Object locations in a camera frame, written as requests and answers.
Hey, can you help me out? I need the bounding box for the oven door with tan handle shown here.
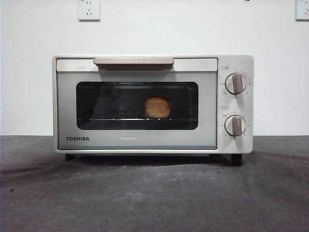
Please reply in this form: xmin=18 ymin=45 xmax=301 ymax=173
xmin=56 ymin=57 xmax=218 ymax=150

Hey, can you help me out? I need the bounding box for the cream Toshiba toaster oven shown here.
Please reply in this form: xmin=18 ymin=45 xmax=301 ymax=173
xmin=52 ymin=54 xmax=254 ymax=166

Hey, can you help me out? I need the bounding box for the golden braided bread loaf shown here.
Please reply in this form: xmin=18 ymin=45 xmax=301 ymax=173
xmin=143 ymin=97 xmax=173 ymax=119

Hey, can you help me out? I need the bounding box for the timer knob with tan grip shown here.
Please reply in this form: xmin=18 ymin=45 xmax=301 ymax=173
xmin=224 ymin=115 xmax=247 ymax=137

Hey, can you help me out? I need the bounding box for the temperature knob with tan grip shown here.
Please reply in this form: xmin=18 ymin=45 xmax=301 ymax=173
xmin=224 ymin=73 xmax=248 ymax=95

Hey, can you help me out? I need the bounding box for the white wall socket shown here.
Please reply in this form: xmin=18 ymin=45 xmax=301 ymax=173
xmin=77 ymin=0 xmax=101 ymax=22
xmin=295 ymin=0 xmax=309 ymax=22

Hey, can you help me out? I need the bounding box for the metal wire oven rack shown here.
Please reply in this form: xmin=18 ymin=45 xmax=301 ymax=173
xmin=77 ymin=110 xmax=185 ymax=122

